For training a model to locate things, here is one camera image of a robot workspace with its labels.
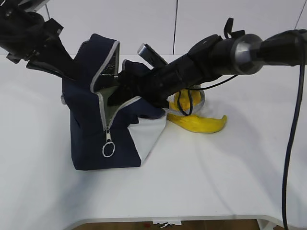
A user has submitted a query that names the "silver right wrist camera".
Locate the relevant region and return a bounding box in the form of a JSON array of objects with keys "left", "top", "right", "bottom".
[{"left": 137, "top": 43, "right": 167, "bottom": 68}]

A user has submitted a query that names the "navy white lunch bag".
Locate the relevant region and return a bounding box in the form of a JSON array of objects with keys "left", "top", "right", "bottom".
[{"left": 62, "top": 34, "right": 168, "bottom": 171}]

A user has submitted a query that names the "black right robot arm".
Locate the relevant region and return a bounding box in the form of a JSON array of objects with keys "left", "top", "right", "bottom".
[{"left": 107, "top": 29, "right": 307, "bottom": 108}]

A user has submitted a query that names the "white table leg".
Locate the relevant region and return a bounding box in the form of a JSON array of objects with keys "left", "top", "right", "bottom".
[{"left": 257, "top": 219, "right": 277, "bottom": 230}]

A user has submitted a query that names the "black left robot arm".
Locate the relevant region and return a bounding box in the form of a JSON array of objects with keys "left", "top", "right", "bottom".
[{"left": 0, "top": 0, "right": 82, "bottom": 81}]

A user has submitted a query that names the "silver zipper pull ring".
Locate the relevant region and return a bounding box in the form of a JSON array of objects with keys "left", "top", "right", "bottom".
[{"left": 102, "top": 141, "right": 116, "bottom": 158}]

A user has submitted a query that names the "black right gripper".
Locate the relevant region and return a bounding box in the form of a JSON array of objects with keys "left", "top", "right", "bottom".
[{"left": 107, "top": 34, "right": 222, "bottom": 107}]

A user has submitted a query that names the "yellow banana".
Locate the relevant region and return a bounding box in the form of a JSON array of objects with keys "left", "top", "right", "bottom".
[{"left": 167, "top": 114, "right": 227, "bottom": 134}]

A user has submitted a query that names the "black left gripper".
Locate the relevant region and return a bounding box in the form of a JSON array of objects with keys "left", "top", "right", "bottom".
[{"left": 0, "top": 11, "right": 79, "bottom": 81}]

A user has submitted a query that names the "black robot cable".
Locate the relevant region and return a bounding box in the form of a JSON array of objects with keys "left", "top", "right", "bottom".
[{"left": 282, "top": 28, "right": 307, "bottom": 230}]

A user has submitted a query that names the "yellow pear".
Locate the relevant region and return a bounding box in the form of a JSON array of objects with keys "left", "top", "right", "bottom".
[{"left": 168, "top": 90, "right": 202, "bottom": 114}]

